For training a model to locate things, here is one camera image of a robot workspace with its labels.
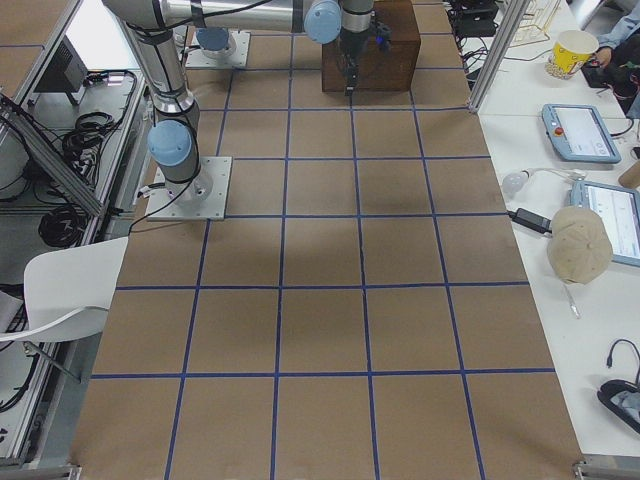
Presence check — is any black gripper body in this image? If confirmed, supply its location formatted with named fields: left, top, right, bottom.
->
left=338, top=12, right=390, bottom=74

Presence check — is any dark wooden drawer cabinet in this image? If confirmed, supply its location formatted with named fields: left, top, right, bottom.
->
left=322, top=1, right=421, bottom=93

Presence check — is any white light bulb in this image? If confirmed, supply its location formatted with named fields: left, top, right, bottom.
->
left=501, top=170, right=530, bottom=198

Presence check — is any yellow popcorn bucket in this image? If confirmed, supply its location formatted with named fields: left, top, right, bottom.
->
left=545, top=30, right=599, bottom=80

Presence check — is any black power adapter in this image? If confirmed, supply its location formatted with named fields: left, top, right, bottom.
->
left=508, top=208, right=552, bottom=234

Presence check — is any far blue teach pendant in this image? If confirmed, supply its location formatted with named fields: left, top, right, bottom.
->
left=541, top=104, right=622, bottom=164

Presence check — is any blue teach pendant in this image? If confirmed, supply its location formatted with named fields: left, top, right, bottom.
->
left=541, top=104, right=622, bottom=164
left=569, top=180, right=639, bottom=267

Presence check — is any person in blue sleeve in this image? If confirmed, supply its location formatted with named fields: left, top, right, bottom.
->
left=594, top=2, right=639, bottom=68

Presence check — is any black electronics box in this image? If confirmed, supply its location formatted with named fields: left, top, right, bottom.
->
left=34, top=36, right=88, bottom=106

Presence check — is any beige baseball cap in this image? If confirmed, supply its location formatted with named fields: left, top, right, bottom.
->
left=547, top=206, right=613, bottom=284

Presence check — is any cardboard tube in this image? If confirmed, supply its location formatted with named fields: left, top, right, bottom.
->
left=618, top=162, right=640, bottom=189

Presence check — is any near blue teach pendant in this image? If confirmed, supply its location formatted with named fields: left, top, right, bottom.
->
left=569, top=180, right=639, bottom=267

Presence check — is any white plastic chair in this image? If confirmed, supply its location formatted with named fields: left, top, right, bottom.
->
left=1, top=237, right=128, bottom=343

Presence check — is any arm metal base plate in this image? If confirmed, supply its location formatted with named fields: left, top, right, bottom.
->
left=145, top=156, right=233, bottom=221
left=186, top=28, right=250, bottom=70

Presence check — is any aluminium frame post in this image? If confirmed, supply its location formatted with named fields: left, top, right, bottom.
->
left=468, top=0, right=529, bottom=113

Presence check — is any gold wire rack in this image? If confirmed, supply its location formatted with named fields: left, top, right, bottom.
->
left=511, top=0, right=561, bottom=47

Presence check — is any black cable coil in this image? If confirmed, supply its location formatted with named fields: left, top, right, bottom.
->
left=38, top=205, right=87, bottom=248

